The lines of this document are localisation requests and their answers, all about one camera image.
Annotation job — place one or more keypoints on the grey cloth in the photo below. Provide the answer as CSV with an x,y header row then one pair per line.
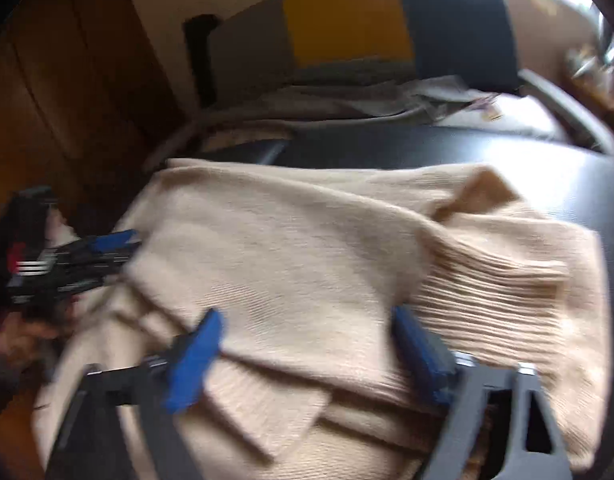
x,y
337,100

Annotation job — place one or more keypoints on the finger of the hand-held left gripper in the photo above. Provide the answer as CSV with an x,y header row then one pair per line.
x,y
97,272
112,242

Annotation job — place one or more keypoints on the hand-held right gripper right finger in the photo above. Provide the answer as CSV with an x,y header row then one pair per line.
x,y
419,355

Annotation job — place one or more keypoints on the wooden wardrobe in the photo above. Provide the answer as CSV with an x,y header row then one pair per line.
x,y
62,110

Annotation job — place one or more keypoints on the beige knit sweater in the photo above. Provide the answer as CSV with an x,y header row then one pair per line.
x,y
312,240

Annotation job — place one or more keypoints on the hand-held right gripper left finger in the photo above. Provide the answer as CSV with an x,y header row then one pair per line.
x,y
197,360

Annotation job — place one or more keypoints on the person's left hand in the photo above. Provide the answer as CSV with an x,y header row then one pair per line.
x,y
24,335

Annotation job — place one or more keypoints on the white printed pillow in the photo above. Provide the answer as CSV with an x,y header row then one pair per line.
x,y
522,115

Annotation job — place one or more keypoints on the grey yellow blue sofa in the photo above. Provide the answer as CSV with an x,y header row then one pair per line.
x,y
347,20

